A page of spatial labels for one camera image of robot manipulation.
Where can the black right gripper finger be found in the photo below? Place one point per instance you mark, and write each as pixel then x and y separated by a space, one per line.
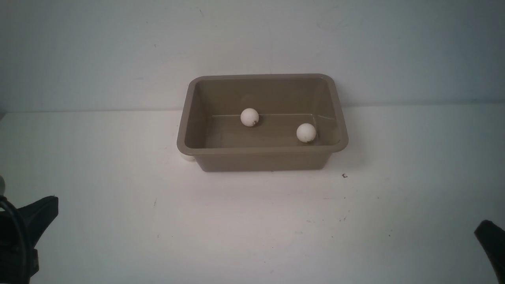
pixel 492 239

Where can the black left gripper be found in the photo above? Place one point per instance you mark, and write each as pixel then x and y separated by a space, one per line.
pixel 36 218

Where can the white ping-pong ball with mark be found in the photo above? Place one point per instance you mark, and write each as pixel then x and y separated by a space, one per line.
pixel 249 117

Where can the tan plastic bin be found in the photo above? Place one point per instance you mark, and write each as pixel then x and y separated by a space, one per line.
pixel 211 130

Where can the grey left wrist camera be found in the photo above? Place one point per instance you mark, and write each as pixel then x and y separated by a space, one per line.
pixel 2 186

